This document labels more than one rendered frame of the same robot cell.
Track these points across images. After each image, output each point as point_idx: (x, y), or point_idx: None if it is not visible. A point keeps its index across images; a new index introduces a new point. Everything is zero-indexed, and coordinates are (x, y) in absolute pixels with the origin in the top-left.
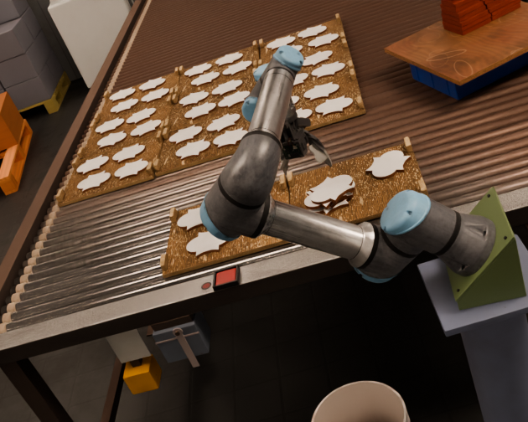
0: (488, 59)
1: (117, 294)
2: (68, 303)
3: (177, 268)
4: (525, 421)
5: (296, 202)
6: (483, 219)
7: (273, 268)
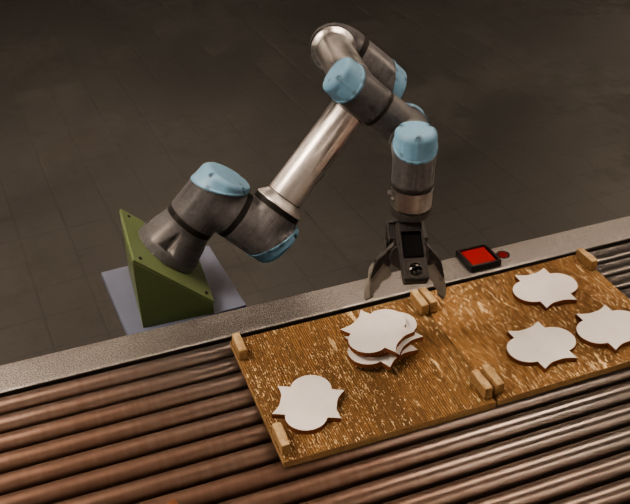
0: None
1: None
2: None
3: (562, 260)
4: None
5: (444, 349)
6: (148, 227)
7: None
